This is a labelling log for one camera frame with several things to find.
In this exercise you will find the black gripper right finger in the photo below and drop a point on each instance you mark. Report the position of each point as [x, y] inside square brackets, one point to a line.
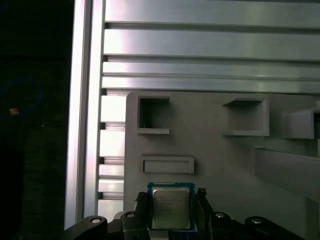
[202, 207]

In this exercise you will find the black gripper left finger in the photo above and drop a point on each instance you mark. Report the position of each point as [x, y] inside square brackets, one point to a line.
[142, 207]

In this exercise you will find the silver CPU green edge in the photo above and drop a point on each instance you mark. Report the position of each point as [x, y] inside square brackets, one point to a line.
[171, 207]

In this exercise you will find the grey plastic parts rack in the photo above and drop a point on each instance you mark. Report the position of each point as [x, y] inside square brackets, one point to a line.
[200, 150]

